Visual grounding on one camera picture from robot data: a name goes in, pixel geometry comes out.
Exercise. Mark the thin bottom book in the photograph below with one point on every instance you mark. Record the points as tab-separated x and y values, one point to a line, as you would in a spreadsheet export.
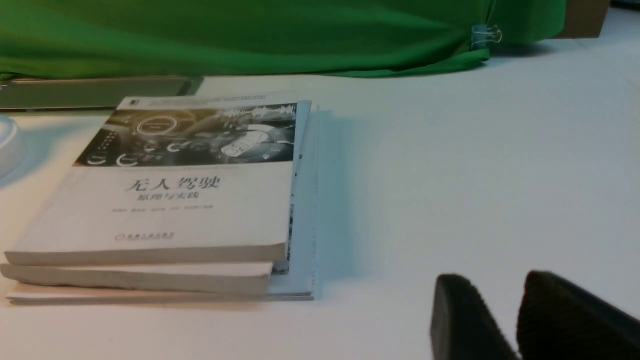
298	284

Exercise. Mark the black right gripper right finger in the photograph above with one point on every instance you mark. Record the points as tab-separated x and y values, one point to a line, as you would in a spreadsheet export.
559	320

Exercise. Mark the green backdrop cloth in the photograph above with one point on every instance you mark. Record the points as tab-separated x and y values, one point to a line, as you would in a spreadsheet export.
81	39

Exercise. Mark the white desk lamp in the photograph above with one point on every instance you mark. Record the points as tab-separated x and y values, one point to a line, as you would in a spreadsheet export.
12	146

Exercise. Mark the silver binder clip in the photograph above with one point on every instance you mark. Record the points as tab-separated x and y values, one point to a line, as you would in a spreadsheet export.
483	36

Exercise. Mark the metal desk cable tray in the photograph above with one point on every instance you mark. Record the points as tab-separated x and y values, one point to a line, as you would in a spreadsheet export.
36	95

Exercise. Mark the white top book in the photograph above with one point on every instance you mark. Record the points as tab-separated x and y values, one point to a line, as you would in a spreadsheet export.
176	180

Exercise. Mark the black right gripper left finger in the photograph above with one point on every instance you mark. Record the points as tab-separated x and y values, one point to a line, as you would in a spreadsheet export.
462	326

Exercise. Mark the middle book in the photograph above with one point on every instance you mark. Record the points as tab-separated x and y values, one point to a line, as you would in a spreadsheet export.
228	278

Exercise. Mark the brown cardboard box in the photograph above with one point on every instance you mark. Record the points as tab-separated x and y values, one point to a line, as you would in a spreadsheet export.
584	19

